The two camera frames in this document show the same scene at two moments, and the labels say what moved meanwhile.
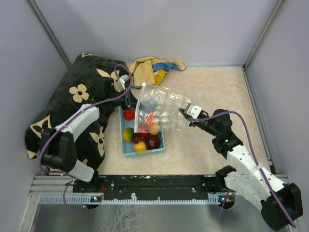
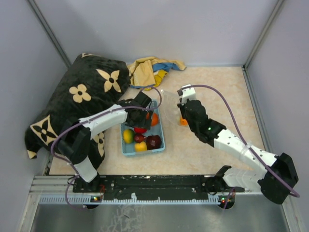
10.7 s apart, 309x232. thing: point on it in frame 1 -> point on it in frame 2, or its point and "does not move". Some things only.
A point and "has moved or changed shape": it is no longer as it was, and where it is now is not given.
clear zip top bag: (158, 110) has moved or changed shape
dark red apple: (152, 142) does not move
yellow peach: (140, 146) does not move
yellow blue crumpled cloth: (151, 70) does not move
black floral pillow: (84, 81) does not move
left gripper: (127, 101) -> (145, 123)
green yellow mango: (128, 134) does not move
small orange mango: (154, 128) -> (183, 122)
